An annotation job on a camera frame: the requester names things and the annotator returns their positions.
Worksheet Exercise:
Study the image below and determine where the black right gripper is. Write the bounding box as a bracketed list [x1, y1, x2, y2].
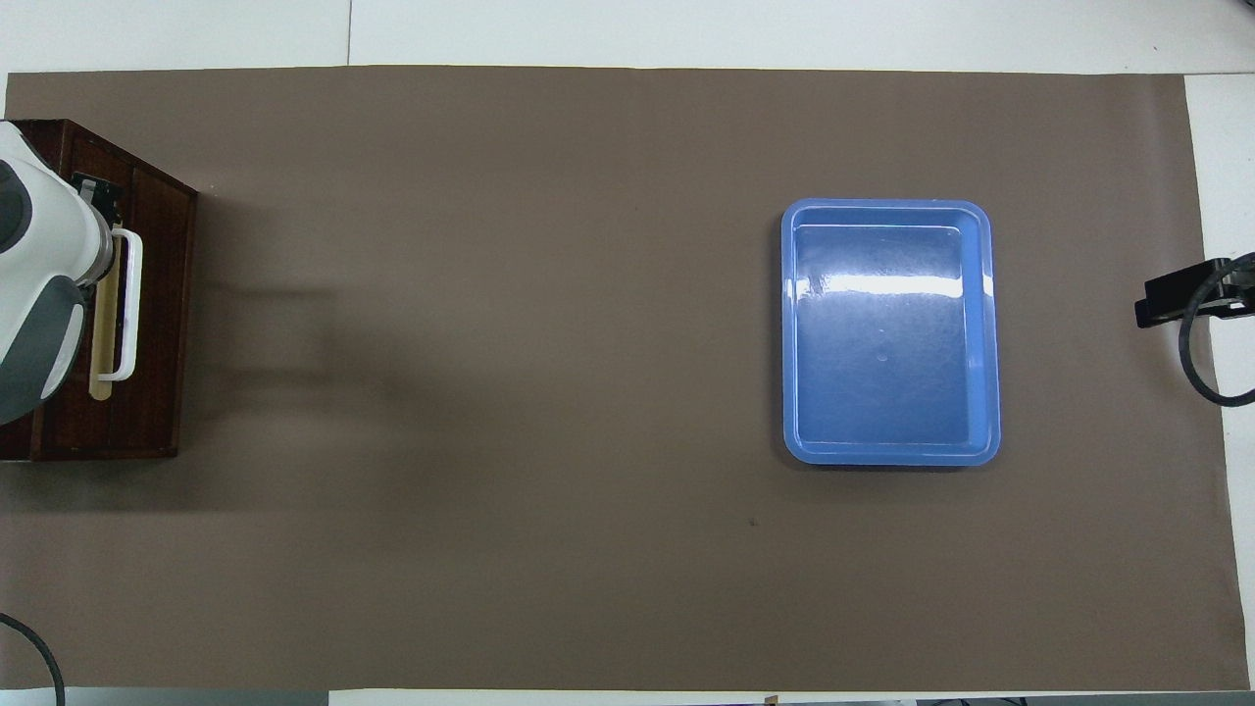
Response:
[1135, 257, 1255, 329]

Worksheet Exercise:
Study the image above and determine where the wooden drawer with white handle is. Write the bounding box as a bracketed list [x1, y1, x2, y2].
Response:
[44, 147, 197, 460]

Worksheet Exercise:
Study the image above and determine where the dark brown wooden cabinet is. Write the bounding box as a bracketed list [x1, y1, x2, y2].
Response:
[0, 120, 199, 462]

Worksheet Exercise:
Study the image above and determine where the blue plastic tray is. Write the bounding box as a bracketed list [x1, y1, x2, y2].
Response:
[781, 198, 1002, 467]

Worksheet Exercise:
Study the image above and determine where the brown paper table mat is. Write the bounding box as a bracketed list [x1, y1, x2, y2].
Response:
[0, 65, 1251, 692]

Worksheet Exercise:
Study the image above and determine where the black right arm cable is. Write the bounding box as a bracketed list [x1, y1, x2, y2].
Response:
[1180, 251, 1255, 408]

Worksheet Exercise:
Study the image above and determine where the thin black cable loop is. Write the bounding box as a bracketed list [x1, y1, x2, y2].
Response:
[0, 613, 66, 706]

